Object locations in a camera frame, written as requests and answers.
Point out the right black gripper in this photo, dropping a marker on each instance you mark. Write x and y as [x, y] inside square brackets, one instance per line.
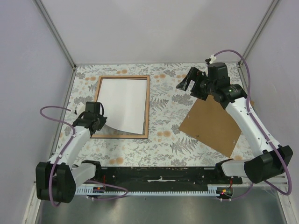
[193, 75]

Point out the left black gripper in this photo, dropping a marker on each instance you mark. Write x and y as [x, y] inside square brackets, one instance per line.
[103, 121]

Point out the boardwalk landscape photo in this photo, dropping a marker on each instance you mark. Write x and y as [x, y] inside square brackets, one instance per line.
[123, 105]

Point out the brown cardboard backing board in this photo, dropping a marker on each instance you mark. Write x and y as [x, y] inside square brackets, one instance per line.
[210, 124]

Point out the wooden picture frame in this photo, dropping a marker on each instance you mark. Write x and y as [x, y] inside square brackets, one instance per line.
[147, 107]

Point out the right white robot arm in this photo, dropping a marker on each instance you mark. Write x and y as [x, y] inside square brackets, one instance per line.
[270, 157]

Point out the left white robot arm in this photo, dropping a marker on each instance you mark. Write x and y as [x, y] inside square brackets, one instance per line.
[56, 179]

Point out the floral patterned table mat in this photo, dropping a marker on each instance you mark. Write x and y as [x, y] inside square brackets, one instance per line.
[166, 145]

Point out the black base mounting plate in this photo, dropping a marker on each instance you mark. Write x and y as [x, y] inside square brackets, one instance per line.
[163, 178]

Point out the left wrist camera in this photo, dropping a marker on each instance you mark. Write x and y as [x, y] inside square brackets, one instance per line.
[80, 107]

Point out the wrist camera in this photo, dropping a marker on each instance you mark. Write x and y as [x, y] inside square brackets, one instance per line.
[80, 107]
[210, 60]

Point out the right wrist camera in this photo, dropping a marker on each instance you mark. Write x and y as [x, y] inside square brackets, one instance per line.
[210, 60]

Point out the white slotted cable duct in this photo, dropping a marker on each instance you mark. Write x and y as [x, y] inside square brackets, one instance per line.
[98, 190]

